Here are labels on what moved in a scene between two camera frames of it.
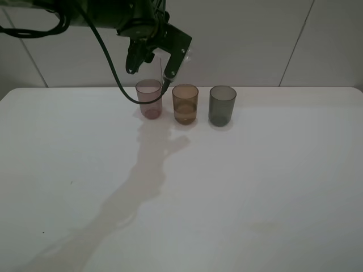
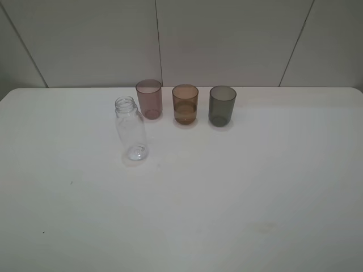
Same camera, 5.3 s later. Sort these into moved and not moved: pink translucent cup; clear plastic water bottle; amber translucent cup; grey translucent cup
Moved: clear plastic water bottle
Not moved: grey translucent cup; pink translucent cup; amber translucent cup
